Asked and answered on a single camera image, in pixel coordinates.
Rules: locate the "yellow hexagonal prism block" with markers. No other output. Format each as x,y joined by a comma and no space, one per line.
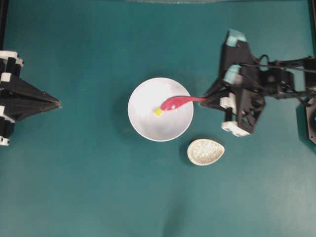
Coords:
158,111

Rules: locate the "beige crackle spoon rest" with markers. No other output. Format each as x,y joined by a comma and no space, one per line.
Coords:
204,152

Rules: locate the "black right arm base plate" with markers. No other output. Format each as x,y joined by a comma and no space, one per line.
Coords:
311,120

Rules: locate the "red plastic spoon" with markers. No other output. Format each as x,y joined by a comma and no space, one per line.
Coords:
175,102

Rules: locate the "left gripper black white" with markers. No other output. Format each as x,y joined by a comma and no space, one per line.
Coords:
10,67

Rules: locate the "white round bowl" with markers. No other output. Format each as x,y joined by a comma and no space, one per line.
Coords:
147,97

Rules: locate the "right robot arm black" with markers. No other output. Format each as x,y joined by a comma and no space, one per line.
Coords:
277,79

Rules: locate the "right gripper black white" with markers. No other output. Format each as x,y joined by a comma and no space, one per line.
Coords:
237,90

